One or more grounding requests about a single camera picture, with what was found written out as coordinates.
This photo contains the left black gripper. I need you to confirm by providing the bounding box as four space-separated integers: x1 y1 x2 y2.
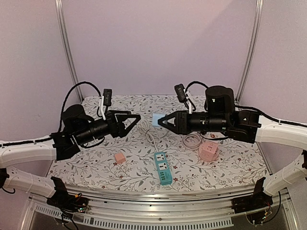
75 110 141 146

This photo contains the small blue charger plug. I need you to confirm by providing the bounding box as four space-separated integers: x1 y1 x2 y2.
152 114 165 127

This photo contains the small pink charger plug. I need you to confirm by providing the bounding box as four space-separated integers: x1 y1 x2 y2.
114 153 126 164

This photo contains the pink cube socket adapter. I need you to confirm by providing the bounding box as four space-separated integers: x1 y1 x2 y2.
198 140 219 162

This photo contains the teal power strip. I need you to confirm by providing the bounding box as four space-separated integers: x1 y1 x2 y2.
154 152 173 185

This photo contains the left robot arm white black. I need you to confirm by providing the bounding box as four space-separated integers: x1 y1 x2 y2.
0 104 141 208

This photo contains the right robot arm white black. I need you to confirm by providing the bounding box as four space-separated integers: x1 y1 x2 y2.
158 86 307 209

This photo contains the floral table mat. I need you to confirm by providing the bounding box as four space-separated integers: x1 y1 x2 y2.
48 95 268 193

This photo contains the pink round power strip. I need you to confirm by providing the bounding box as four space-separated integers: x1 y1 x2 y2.
210 153 219 161

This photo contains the white bundled power cord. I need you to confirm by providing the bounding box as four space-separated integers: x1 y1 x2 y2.
139 119 168 147

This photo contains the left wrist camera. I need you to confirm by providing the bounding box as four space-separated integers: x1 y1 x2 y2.
97 89 112 120

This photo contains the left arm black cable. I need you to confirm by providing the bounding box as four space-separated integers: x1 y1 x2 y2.
59 81 101 127

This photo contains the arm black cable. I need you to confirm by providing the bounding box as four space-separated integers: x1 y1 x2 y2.
59 81 101 127
186 81 307 127

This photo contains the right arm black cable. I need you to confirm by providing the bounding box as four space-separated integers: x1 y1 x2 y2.
186 81 307 127

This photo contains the aluminium front rail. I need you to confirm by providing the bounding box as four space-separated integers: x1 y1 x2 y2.
24 184 292 228

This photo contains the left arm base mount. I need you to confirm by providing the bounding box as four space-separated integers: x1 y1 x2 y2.
47 176 89 212

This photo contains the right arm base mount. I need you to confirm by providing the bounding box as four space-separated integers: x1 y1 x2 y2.
231 177 273 225

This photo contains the left aluminium frame post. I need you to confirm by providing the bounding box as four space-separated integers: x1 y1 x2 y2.
54 0 84 101

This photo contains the aluminium frame post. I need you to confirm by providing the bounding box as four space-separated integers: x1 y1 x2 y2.
236 0 264 103
54 0 84 101

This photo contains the right aluminium frame post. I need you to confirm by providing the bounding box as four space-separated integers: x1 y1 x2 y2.
236 0 264 103

